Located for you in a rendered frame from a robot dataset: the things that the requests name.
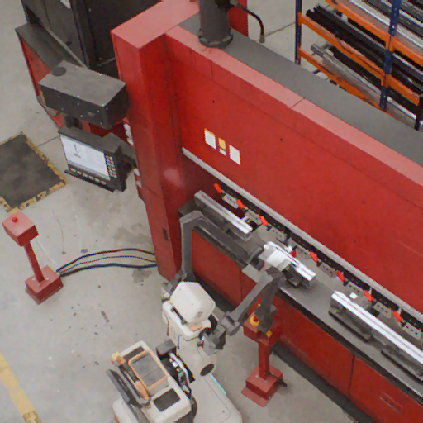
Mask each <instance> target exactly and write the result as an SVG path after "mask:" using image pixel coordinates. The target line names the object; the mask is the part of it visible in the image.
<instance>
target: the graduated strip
mask: <svg viewBox="0 0 423 423"><path fill-rule="evenodd" d="M183 151H184V152H185V153H186V154H188V155H190V156H191V157H192V158H194V159H195V160H197V161H199V162H200V163H201V164H203V165H205V166H206V167H208V168H209V170H211V171H212V172H213V173H214V174H217V175H218V176H220V177H221V178H223V179H224V180H226V181H227V182H228V183H230V184H231V185H232V186H234V187H236V188H237V189H238V190H239V191H241V192H242V193H243V194H245V195H246V196H247V197H249V198H251V199H252V200H255V201H256V202H257V203H258V204H260V205H261V206H262V207H264V209H266V210H267V211H269V212H270V213H272V214H274V215H275V216H277V217H278V218H279V219H281V220H282V221H284V222H285V223H287V224H288V225H290V226H291V227H293V229H294V230H296V231H298V232H299V233H301V234H302V235H304V236H305V237H306V238H307V239H309V240H310V241H313V242H314V243H316V244H317V245H319V246H320V247H321V248H322V249H323V250H324V251H325V252H327V253H328V254H330V255H333V256H334V257H335V258H337V259H338V260H339V261H340V262H342V263H343V264H345V265H347V266H348V267H349V268H351V270H353V271H355V272H356V273H357V274H359V275H360V276H362V277H363V278H365V279H366V280H368V281H369V282H370V283H371V284H373V285H374V286H377V287H378V288H380V289H381V290H383V292H385V293H386V294H387V295H388V296H389V297H391V298H393V299H394V300H395V301H397V302H399V303H401V304H402V305H403V306H404V307H406V308H408V309H409V310H410V311H412V312H414V313H415V314H417V315H418V317H420V318H421V319H422V320H423V315H421V314H420V313H419V312H418V311H416V310H415V309H413V308H412V307H410V306H408V305H407V304H406V303H405V302H403V301H402V300H400V299H398V298H397V297H395V296H393V295H392V294H391V293H390V292H389V291H388V290H387V289H385V288H383V287H382V286H381V285H379V284H378V283H375V282H374V281H373V280H372V279H370V278H368V277H367V276H365V275H364V274H363V273H361V272H360V271H358V270H357V269H356V268H355V267H353V266H352V265H350V264H348V263H347V262H346V261H344V260H343V259H342V258H340V257H339V256H338V255H336V254H334V253H333V252H331V251H329V250H328V249H327V248H326V247H325V246H324V245H322V244H321V243H319V242H318V241H316V240H315V239H313V238H311V237H310V236H309V235H307V234H306V233H304V232H303V231H301V230H299V229H298V227H297V226H295V225H293V224H292V223H290V222H289V221H287V220H286V219H284V218H283V217H281V216H280V215H279V214H278V213H276V212H275V211H272V210H271V209H269V207H267V206H266V205H264V204H263V203H262V202H261V201H259V200H258V199H256V198H255V197H252V196H251V195H249V194H248V193H247V192H246V191H244V190H243V189H241V187H239V186H238V185H237V184H235V183H233V182H231V181H230V180H229V179H228V178H226V177H224V176H223V175H221V174H220V173H218V172H217V171H215V170H214V169H213V168H212V167H211V166H209V165H208V164H206V163H204V162H203V161H202V160H200V159H199V158H198V157H195V156H194V155H193V154H191V153H189V152H188V151H186V149H185V148H183Z"/></svg>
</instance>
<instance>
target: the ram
mask: <svg viewBox="0 0 423 423"><path fill-rule="evenodd" d="M170 59H171V67H172V73H173V85H174V92H175V98H176V105H178V118H179V125H180V131H181V138H182V144H183V148H185V149H186V151H188V152H189V153H191V154H193V155H194V156H195V157H198V158H199V159H200V160H202V161H203V162H204V163H206V164H208V165H209V166H211V167H212V168H213V169H214V170H215V171H217V172H218V173H220V174H221V175H223V176H224V177H226V178H228V179H229V180H230V181H231V182H233V183H235V184H237V185H238V186H239V187H241V189H243V190H244V191H246V192H247V193H248V194H249V195H251V196H252V197H255V198H256V199H258V200H259V201H261V202H262V203H263V204H264V205H266V206H267V207H269V209H271V210H272V211H274V212H276V213H278V214H279V215H280V216H281V217H283V218H284V219H286V220H287V221H289V222H290V223H292V224H293V225H295V226H297V227H298V229H299V230H301V231H303V232H304V233H306V234H307V235H309V236H310V237H311V238H313V239H315V240H316V241H318V242H319V243H321V244H322V245H324V246H325V247H326V248H327V249H328V250H329V251H331V252H333V253H334V254H336V255H338V256H339V257H340V258H342V259H343V260H344V261H346V262H347V263H348V264H350V265H352V266H353V267H355V268H356V269H357V270H358V271H360V272H361V273H363V274H364V275H365V276H367V277H368V278H370V279H372V280H373V281H374V282H375V283H378V284H379V285H381V286H382V287H383V288H385V289H387V290H388V291H389V292H390V293H391V294H392V295H393V296H395V297H397V298H398V299H400V300H402V301H403V302H405V303H406V304H407V305H408V306H410V307H412V308H413V309H415V310H416V311H418V312H419V313H420V314H421V315H423V209H421V207H418V206H417V205H415V204H414V203H412V202H410V201H408V200H407V199H405V198H404V197H402V196H400V195H399V194H397V193H396V192H393V191H392V190H390V189H388V188H387V187H386V186H385V185H383V184H381V183H380V182H378V181H377V180H375V179H373V178H370V177H369V176H368V175H366V174H365V173H363V172H361V171H359V170H358V169H356V168H355V167H354V166H352V165H351V164H348V163H347V162H345V161H343V160H342V159H340V158H339V157H337V156H336V155H334V154H332V153H330V152H328V151H327V150H325V149H323V147H321V146H320V145H318V144H317V143H315V142H314V141H311V140H309V139H307V138H306V137H305V136H303V135H301V134H299V133H298V132H296V131H295V130H292V128H291V127H289V126H287V125H285V124H283V123H282V122H280V121H279V120H277V119H276V118H274V117H271V116H270V115H268V114H267V113H265V112H263V111H261V110H260V108H258V107H256V106H254V105H253V104H251V103H249V102H247V101H246V100H244V99H243V98H242V97H239V96H238V95H236V94H234V93H232V92H231V91H229V90H227V89H226V88H225V87H223V86H222V85H220V84H219V83H217V82H215V81H213V80H211V79H210V78H208V77H207V76H205V75H204V74H201V73H200V72H198V71H196V70H195V69H193V68H191V67H189V65H188V64H185V63H184V62H183V61H182V60H180V59H178V58H175V57H173V56H172V55H170ZM205 128H206V129H207V131H209V132H211V133H212V134H213V135H214V139H215V148H216V149H215V148H214V147H213V146H211V145H209V144H208V143H207V142H206V135H205ZM219 138H220V139H222V140H223V141H225V147H226V150H225V149H224V148H222V147H221V146H220V141H219ZM229 145H231V146H232V147H234V148H236V149H237V150H238V151H239V152H240V164H238V163H236V162H235V161H233V160H232V159H230V148H229ZM220 147H221V148H222V149H223V150H224V151H225V152H226V155H224V154H222V153H221V152H220ZM183 154H185V155H186V156H187V157H188V158H189V159H191V160H193V161H194V162H195V163H198V164H200V165H201V166H202V167H203V168H204V169H206V171H208V172H209V173H211V174H212V175H214V176H215V177H217V178H219V179H220V180H221V181H223V182H224V183H226V184H227V185H229V186H230V187H231V188H232V189H233V190H236V191H237V192H238V193H239V194H241V195H242V196H244V197H245V198H247V199H248V200H250V201H251V202H252V203H254V204H256V205H257V206H259V207H260V209H262V210H263V211H265V212H266V213H268V214H269V215H270V216H273V217H274V218H275V219H277V220H278V221H280V222H281V223H283V224H284V225H285V226H287V227H288V229H289V230H291V231H294V232H295V233H296V234H298V235H299V236H301V237H302V238H303V239H304V240H306V241H308V242H309V243H310V244H312V245H314V246H315V247H317V249H318V250H320V251H321V252H323V253H324V254H326V255H327V256H329V257H330V258H332V259H333V260H335V261H336V262H338V263H339V264H341V265H342V266H344V267H345V268H347V270H348V271H350V272H351V273H352V274H354V275H356V276H357V277H359V278H361V279H362V280H363V281H365V282H366V283H367V284H368V285H370V286H371V287H373V288H375V289H377V290H378V291H379V292H380V293H381V294H382V295H383V296H385V297H387V298H388V299H390V300H391V301H392V302H394V303H396V304H397V305H398V306H400V307H402V308H403V309H405V310H406V311H408V312H409V313H411V314H412V316H414V317H415V318H416V319H417V320H418V321H420V322H422V323H423V320H422V319H421V318H420V317H418V315H417V314H415V313H414V312H412V311H410V310H409V309H408V308H406V307H404V306H403V305H402V304H401V303H399V302H397V301H395V300H394V299H393V298H391V297H389V296H388V295H387V294H386V293H385V292H383V290H381V289H380V288H378V287H377V286H374V285H373V284H371V283H370V282H369V281H368V280H366V279H365V278H363V277H362V276H360V275H359V274H357V273H356V272H355V271H353V270H351V268H349V267H348V266H347V265H345V264H343V263H342V262H340V261H339V260H338V259H337V258H335V257H334V256H333V255H330V254H328V253H327V252H325V251H324V250H323V249H322V248H321V247H320V246H319V245H317V244H316V243H314V242H313V241H310V240H309V239H307V238H306V237H305V236H304V235H302V234H301V233H299V232H298V231H296V230H294V229H293V227H291V226H290V225H288V224H287V223H285V222H284V221H282V220H281V219H279V218H278V217H277V216H275V215H274V214H272V213H270V212H269V211H267V210H266V209H264V207H262V206H261V205H260V204H258V203H257V202H256V201H255V200H252V199H251V198H249V197H247V196H246V195H245V194H243V193H242V192H241V191H239V190H238V189H237V188H236V187H234V186H232V185H231V184H230V183H228V182H227V181H226V180H224V179H223V178H221V177H220V176H218V175H217V174H214V173H213V172H212V171H211V170H209V168H208V167H206V166H205V165H203V164H201V163H200V162H199V161H197V160H195V159H194V158H192V157H191V156H190V155H188V154H186V153H185V152H183Z"/></svg>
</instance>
